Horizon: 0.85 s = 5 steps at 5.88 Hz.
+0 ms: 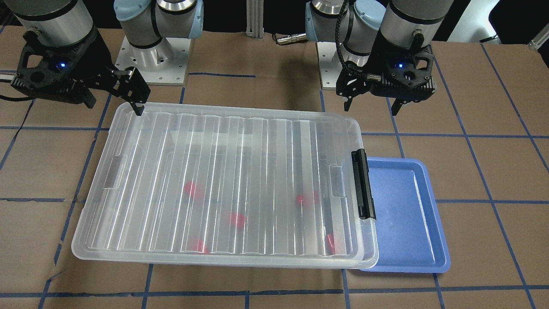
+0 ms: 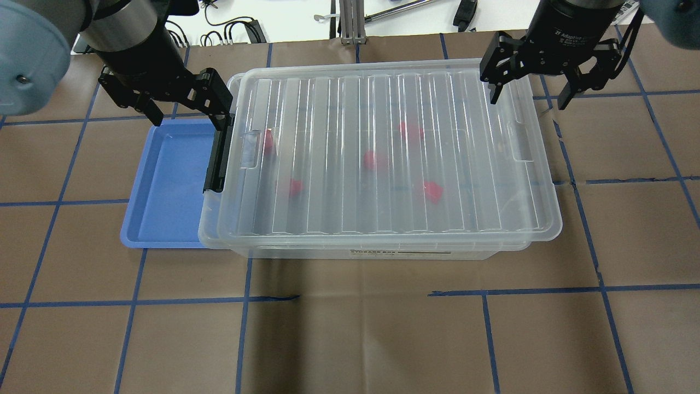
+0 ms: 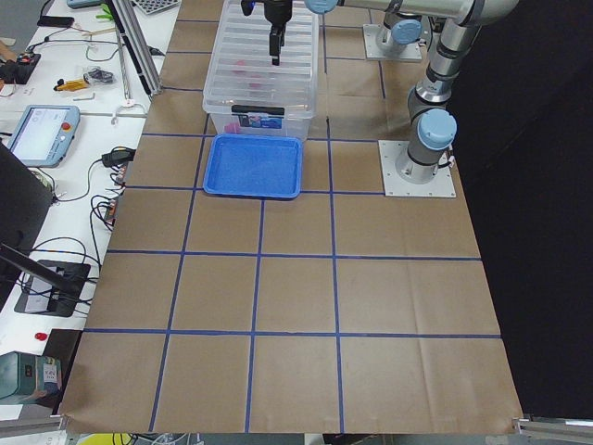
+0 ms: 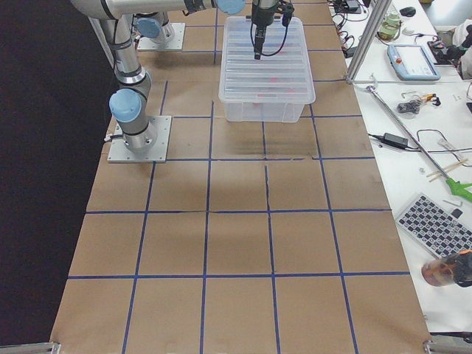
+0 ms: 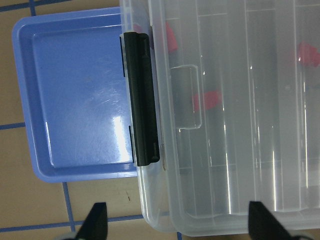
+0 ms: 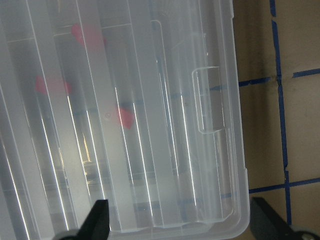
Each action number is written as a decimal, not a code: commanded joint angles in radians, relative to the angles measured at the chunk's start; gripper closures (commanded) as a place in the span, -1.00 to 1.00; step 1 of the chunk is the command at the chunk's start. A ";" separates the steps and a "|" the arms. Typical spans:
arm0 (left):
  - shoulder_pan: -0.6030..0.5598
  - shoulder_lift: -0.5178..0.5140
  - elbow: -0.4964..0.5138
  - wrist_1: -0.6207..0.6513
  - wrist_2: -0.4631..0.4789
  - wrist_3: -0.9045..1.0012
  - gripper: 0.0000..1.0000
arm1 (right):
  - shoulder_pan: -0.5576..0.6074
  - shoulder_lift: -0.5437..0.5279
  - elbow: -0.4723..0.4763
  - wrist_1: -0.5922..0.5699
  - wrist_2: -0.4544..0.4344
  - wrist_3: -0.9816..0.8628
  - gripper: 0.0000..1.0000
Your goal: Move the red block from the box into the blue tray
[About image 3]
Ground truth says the teal metal box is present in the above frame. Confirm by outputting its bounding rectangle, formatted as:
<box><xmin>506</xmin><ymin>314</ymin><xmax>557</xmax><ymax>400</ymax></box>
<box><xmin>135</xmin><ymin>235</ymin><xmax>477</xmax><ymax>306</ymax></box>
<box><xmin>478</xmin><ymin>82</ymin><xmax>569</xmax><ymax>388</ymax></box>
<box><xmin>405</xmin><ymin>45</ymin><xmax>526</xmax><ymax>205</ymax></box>
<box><xmin>1</xmin><ymin>351</ymin><xmax>62</xmax><ymax>405</ymax></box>

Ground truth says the aluminium frame post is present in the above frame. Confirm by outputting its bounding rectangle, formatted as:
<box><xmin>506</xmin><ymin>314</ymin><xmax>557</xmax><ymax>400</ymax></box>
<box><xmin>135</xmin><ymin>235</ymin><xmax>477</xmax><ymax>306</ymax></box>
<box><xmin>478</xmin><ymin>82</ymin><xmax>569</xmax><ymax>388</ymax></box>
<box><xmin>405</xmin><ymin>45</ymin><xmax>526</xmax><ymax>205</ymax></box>
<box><xmin>105</xmin><ymin>0</ymin><xmax>162</xmax><ymax>97</ymax></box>

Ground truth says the green plastic clamp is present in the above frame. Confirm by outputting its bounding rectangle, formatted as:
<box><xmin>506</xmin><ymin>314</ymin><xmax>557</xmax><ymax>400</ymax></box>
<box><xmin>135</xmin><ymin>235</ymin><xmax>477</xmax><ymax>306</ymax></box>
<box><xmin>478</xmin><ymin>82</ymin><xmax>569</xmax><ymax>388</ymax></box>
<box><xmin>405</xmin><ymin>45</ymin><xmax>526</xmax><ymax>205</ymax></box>
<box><xmin>95</xmin><ymin>3</ymin><xmax>114</xmax><ymax>22</ymax></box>

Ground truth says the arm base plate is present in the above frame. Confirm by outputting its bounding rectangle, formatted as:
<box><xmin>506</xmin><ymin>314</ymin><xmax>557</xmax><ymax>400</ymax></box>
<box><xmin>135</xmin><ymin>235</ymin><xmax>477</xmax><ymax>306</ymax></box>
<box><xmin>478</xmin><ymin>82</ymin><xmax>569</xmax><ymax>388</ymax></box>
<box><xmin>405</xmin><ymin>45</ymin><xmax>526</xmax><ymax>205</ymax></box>
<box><xmin>378</xmin><ymin>140</ymin><xmax>457</xmax><ymax>198</ymax></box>
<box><xmin>362</xmin><ymin>19</ymin><xmax>423</xmax><ymax>63</ymax></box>

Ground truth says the clear plastic storage box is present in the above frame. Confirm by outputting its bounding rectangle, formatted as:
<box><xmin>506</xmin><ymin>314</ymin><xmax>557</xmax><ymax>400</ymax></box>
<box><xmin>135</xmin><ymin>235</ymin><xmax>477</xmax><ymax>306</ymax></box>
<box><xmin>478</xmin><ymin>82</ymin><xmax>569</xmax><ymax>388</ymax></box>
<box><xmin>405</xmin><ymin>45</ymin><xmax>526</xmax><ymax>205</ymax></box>
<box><xmin>203</xmin><ymin>1</ymin><xmax>319</xmax><ymax>140</ymax></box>

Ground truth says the silver allen key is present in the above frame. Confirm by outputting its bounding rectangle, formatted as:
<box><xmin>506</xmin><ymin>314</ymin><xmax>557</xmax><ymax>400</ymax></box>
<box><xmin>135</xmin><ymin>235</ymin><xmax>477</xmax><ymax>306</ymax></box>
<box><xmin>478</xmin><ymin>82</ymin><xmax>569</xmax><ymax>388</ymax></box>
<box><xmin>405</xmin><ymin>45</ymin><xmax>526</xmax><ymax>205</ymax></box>
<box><xmin>73</xmin><ymin>92</ymin><xmax>96</xmax><ymax>102</ymax></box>

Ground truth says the black monitor stand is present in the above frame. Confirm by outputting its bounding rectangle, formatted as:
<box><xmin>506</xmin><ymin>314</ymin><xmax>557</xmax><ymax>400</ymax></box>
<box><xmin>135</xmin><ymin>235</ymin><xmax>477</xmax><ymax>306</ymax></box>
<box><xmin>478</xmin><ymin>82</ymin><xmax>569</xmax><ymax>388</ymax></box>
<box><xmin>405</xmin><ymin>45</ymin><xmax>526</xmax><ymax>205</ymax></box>
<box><xmin>1</xmin><ymin>244</ymin><xmax>91</xmax><ymax>318</ymax></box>

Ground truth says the black power adapter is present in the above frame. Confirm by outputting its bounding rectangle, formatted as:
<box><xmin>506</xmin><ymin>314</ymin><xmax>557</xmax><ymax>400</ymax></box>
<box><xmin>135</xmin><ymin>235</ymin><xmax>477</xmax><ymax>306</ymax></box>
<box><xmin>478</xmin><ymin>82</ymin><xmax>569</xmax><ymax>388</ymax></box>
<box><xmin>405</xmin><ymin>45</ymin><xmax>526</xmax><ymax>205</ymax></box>
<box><xmin>101</xmin><ymin>146</ymin><xmax>136</xmax><ymax>168</ymax></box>

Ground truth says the blue teach pendant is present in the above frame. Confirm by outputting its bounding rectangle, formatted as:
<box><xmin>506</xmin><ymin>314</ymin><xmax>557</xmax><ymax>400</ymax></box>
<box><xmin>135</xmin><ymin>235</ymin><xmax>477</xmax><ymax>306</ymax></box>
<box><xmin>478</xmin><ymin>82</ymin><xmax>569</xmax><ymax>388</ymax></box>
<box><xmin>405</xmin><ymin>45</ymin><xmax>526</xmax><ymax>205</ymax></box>
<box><xmin>7</xmin><ymin>105</ymin><xmax>81</xmax><ymax>168</ymax></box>

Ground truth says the clear plastic box lid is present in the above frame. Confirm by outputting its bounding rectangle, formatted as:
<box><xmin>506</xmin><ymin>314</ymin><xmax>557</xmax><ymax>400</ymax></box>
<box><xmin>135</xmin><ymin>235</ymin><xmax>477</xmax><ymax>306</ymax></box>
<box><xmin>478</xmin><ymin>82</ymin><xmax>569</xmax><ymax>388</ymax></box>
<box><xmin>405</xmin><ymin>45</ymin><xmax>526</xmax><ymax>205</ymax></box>
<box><xmin>203</xmin><ymin>1</ymin><xmax>319</xmax><ymax>116</ymax></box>

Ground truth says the blue plastic tray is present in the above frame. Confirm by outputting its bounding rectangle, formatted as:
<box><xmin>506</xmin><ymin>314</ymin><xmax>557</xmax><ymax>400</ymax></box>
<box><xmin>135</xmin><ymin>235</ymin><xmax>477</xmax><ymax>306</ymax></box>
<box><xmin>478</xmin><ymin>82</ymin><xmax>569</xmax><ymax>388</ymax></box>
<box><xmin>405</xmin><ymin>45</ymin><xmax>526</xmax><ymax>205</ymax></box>
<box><xmin>203</xmin><ymin>133</ymin><xmax>303</xmax><ymax>199</ymax></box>

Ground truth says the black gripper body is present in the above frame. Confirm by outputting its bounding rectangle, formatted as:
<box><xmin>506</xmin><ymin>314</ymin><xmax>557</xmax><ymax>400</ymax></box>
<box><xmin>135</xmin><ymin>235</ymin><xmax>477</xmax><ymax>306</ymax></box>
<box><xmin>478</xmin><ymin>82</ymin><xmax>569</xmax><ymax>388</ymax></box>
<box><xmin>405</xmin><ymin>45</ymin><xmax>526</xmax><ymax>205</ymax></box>
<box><xmin>263</xmin><ymin>0</ymin><xmax>291</xmax><ymax>26</ymax></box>

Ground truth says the yellow black tool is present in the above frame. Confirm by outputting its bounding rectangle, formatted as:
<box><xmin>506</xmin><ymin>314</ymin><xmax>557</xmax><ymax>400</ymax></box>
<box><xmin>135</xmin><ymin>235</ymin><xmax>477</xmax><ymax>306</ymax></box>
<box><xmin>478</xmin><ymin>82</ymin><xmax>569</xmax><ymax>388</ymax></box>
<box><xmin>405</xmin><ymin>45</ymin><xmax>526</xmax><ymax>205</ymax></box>
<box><xmin>54</xmin><ymin>79</ymin><xmax>90</xmax><ymax>92</ymax></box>

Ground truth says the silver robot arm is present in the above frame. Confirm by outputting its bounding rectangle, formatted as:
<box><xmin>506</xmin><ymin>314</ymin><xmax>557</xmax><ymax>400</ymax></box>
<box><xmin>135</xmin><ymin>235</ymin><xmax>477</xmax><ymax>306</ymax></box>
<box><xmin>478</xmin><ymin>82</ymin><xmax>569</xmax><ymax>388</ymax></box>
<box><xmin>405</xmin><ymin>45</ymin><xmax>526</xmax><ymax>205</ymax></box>
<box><xmin>375</xmin><ymin>12</ymin><xmax>423</xmax><ymax>54</ymax></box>
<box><xmin>305</xmin><ymin>1</ymin><xmax>518</xmax><ymax>184</ymax></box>

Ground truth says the long metal rod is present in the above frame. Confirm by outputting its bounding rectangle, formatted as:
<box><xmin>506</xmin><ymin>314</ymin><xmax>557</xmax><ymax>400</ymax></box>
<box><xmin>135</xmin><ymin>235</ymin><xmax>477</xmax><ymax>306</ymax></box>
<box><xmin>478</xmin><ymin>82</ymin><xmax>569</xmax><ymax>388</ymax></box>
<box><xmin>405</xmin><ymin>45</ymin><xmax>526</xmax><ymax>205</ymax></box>
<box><xmin>115</xmin><ymin>30</ymin><xmax>131</xmax><ymax>104</ymax></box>

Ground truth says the black phone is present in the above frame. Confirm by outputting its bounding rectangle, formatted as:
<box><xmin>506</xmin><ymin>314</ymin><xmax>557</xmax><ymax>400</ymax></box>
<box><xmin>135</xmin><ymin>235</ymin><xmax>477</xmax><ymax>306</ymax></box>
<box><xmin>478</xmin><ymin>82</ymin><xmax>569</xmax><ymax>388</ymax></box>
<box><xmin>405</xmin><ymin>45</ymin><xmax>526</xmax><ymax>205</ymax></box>
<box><xmin>37</xmin><ymin>15</ymin><xmax>74</xmax><ymax>28</ymax></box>

